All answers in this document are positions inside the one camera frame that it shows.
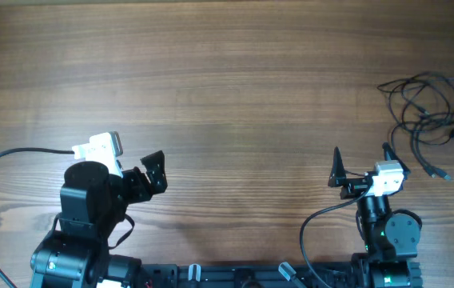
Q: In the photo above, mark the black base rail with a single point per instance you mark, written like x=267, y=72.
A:
x=332, y=274

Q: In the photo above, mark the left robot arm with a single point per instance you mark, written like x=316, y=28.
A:
x=76, y=252

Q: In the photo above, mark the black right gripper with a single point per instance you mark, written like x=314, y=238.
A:
x=353, y=186

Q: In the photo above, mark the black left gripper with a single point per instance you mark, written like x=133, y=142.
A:
x=144, y=192

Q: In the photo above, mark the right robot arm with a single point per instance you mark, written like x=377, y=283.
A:
x=390, y=236

